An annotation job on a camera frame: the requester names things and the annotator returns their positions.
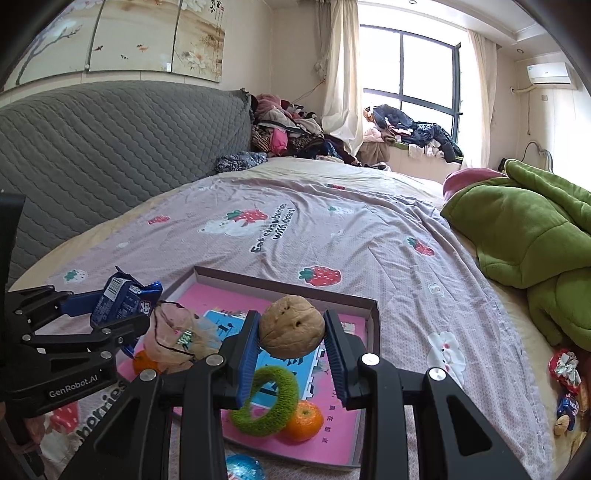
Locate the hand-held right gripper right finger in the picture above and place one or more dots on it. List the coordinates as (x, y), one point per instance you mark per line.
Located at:
(334, 360)

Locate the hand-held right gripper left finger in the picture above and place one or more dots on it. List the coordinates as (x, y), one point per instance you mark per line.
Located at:
(244, 360)

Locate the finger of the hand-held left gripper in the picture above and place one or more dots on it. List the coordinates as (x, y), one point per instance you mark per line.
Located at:
(115, 331)
(76, 303)

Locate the blue snack packet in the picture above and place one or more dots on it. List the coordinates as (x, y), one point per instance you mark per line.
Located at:
(120, 300)

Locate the brown walnut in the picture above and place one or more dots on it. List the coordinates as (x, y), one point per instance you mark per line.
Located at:
(291, 330)

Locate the cream sheer cloth scrunchie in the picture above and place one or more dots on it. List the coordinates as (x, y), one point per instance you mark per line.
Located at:
(184, 332)

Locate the grey cardboard box tray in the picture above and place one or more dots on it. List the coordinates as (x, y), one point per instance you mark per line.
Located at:
(277, 288)

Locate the orange tangerine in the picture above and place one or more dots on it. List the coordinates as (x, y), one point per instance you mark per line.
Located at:
(305, 422)
(145, 363)

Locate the pink book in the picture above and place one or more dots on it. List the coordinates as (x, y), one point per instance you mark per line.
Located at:
(318, 443)

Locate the blue foil toy egg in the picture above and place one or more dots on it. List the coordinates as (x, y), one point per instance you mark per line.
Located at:
(242, 468)

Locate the grey quilted headboard cover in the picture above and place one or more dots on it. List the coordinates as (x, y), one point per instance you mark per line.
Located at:
(92, 152)

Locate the dark patterned cloth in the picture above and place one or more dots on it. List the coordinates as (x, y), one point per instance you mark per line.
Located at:
(240, 161)

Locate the beige window seat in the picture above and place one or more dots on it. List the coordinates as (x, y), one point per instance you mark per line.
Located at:
(401, 161)

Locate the pink blanket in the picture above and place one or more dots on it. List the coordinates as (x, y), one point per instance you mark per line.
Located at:
(466, 177)

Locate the green fleece blanket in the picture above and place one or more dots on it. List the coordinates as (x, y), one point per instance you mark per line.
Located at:
(517, 221)

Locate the red silver candy wrapper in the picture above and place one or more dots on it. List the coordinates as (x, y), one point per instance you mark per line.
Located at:
(565, 369)

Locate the pile of mixed clothes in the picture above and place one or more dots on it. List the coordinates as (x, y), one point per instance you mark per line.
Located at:
(291, 127)

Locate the blue red candy wrapper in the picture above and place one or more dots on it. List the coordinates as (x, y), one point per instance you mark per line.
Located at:
(568, 405)

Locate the pile of dark jackets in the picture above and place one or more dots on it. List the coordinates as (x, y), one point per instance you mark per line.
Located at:
(411, 129)

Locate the cream curtain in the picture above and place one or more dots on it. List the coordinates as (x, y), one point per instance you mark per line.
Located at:
(480, 92)
(341, 69)

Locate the black framed window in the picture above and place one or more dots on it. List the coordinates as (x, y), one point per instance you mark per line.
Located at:
(401, 69)

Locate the white air conditioner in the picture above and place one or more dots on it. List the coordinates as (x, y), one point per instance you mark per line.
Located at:
(549, 74)

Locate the floral wall painting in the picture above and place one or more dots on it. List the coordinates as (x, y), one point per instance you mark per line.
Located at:
(129, 41)

